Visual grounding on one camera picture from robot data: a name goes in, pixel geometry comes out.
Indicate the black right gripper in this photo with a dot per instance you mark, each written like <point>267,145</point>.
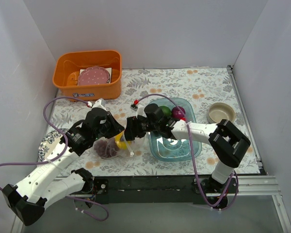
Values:
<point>137,127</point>

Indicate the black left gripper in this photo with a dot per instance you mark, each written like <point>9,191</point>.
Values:
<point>110,124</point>

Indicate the yellow lemon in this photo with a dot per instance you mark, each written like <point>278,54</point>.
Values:
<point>121,142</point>

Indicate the clear zip top bag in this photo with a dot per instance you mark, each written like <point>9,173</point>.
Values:
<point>133,147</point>

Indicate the dark red grape bunch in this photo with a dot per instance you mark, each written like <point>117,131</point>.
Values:
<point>106,148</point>

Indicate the green lime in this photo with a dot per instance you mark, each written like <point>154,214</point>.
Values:
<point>167,112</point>

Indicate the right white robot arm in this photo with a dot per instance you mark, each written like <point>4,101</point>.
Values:
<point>228,142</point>

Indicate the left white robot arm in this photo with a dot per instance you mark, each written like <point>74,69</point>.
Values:
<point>30,197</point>

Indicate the clear blue plastic tray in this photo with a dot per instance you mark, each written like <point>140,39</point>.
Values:
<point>170,150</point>

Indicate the purple red onion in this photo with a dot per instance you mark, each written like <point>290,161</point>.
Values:
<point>178,112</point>

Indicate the pink dotted plate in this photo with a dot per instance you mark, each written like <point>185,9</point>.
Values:
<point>94,76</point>

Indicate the orange plastic basket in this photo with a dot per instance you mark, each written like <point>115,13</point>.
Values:
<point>68,69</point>

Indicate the blue patterned plate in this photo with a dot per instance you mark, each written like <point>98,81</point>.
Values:
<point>48,144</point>

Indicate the floral tablecloth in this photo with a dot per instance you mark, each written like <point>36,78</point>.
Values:
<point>201,87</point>

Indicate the beige ceramic bowl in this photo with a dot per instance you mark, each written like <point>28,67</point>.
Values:
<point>218,111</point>

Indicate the aluminium frame rail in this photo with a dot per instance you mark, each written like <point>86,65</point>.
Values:
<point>259,185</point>

